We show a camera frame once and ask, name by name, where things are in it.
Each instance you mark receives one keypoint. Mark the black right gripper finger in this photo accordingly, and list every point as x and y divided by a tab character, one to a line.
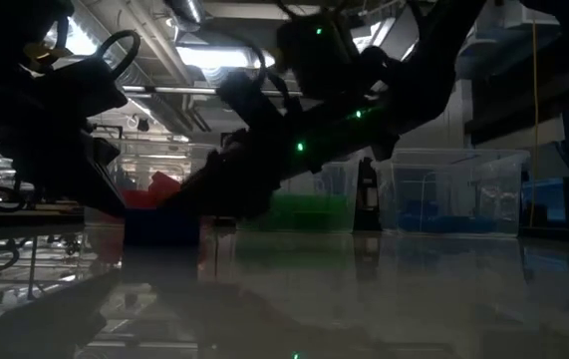
226	149
224	197

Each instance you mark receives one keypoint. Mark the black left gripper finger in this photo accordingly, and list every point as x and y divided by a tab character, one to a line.
107	194

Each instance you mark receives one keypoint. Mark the green toy block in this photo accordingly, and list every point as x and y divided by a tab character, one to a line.
314	212

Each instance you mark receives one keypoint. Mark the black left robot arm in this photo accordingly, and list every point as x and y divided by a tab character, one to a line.
10	30

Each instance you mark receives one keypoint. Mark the clear plastic bin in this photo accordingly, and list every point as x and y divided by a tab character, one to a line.
164	159
334	189
453	174

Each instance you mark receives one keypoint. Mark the horizontal ceiling pipe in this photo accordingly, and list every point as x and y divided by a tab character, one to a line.
184	91

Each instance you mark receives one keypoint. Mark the ceiling light panel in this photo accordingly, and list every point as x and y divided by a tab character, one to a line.
219	57

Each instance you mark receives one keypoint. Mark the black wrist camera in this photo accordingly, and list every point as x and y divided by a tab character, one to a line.
319	60
85	87

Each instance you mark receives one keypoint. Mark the black frame bracket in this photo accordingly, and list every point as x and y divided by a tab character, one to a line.
368	194

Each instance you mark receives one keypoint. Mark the silver ribbed duct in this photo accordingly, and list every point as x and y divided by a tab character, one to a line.
134	75
187	12

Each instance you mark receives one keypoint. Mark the large silver air duct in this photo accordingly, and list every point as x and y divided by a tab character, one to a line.
393	32

